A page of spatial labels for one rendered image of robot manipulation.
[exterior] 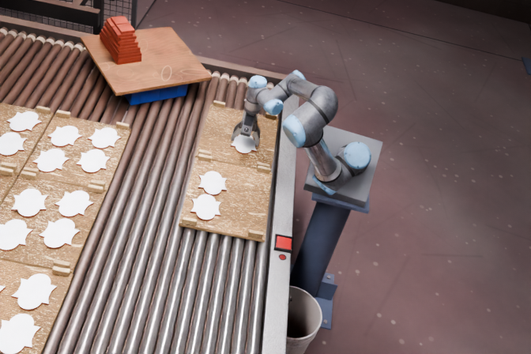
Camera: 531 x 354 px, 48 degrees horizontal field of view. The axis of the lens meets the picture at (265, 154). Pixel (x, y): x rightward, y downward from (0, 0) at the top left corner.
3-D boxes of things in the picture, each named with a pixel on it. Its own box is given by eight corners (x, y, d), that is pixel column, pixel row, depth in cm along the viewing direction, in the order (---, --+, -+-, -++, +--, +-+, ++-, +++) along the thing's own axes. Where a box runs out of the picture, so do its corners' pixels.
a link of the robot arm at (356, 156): (373, 160, 262) (378, 156, 249) (350, 179, 261) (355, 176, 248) (355, 139, 263) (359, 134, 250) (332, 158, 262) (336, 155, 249)
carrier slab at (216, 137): (278, 121, 301) (278, 118, 300) (270, 174, 270) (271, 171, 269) (210, 106, 300) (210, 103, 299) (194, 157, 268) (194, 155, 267)
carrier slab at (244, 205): (271, 175, 270) (272, 172, 269) (264, 242, 238) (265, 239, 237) (195, 160, 267) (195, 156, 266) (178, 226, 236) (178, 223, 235)
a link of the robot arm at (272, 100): (288, 93, 251) (272, 79, 257) (267, 111, 250) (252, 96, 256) (292, 103, 257) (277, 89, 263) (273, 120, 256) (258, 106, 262)
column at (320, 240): (333, 275, 352) (380, 168, 297) (330, 330, 323) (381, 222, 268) (271, 260, 352) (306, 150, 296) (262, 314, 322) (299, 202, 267)
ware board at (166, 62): (170, 29, 329) (170, 26, 327) (211, 80, 299) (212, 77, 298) (80, 39, 303) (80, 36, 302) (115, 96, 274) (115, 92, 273)
